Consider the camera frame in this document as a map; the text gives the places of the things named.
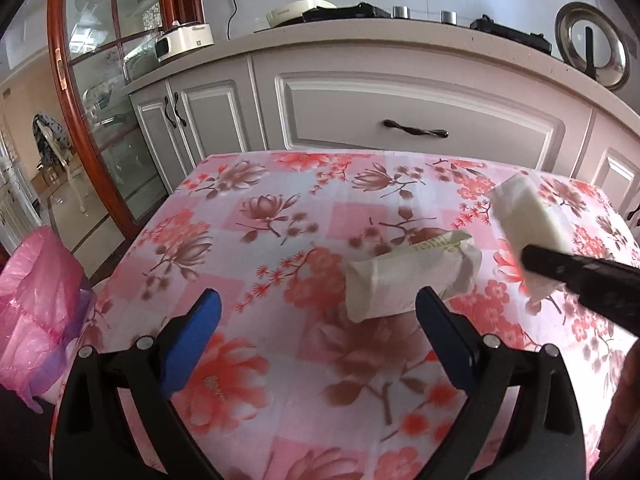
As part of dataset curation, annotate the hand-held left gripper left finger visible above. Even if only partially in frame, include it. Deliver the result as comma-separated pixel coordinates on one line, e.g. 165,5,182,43
50,287,223,480

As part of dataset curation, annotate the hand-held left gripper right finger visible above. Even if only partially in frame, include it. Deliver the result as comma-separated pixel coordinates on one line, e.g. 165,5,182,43
415,286,586,480

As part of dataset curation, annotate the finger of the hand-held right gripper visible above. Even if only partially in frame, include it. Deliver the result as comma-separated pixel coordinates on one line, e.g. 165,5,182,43
520,244,640,337

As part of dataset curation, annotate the white tissue packet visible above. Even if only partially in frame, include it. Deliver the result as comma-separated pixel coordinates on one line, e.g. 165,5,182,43
346,230,483,324

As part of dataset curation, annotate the white foam block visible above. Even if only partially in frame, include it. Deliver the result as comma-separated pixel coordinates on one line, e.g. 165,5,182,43
487,172,576,303

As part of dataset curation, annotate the trash bin with pink bag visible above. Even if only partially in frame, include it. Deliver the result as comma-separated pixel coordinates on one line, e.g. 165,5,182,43
0,225,98,413

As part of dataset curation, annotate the person's right forearm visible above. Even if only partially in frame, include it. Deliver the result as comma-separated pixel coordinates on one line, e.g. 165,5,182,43
597,345,640,468

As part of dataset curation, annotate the white corner base cabinet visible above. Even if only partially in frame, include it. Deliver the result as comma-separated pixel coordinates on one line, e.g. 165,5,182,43
575,107,640,226

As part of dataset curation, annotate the pink floral tablecloth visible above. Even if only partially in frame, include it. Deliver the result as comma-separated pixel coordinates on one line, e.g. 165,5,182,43
80,150,640,480

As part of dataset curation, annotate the white dining chair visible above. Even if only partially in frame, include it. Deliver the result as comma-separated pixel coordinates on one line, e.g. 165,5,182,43
37,125,88,211

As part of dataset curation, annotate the black lid stand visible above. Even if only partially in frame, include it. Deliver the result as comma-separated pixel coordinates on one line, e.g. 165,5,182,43
582,25,601,81

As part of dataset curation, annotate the steel pot lid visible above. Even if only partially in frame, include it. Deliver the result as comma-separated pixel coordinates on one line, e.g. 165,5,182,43
555,2,632,92

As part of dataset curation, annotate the double-door base cabinet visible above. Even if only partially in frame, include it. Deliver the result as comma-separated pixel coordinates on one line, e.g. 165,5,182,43
129,55,268,193

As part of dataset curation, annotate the wooden glass sliding door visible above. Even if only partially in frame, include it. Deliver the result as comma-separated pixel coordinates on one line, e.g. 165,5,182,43
47,0,171,238

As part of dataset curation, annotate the white drawer front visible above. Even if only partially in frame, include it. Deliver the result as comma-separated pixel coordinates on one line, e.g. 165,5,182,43
250,42,596,171

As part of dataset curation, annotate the black gas stove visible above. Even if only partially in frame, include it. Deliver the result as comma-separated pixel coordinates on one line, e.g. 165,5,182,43
252,2,553,58

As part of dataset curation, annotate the patterned jacket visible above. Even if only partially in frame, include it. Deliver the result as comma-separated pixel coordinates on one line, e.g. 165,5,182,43
32,114,71,166

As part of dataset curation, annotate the white rice cooker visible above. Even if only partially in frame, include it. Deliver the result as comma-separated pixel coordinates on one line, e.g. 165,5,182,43
154,20,216,63

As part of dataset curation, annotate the white electric pan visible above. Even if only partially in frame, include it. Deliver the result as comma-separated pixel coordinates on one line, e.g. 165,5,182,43
265,0,338,28

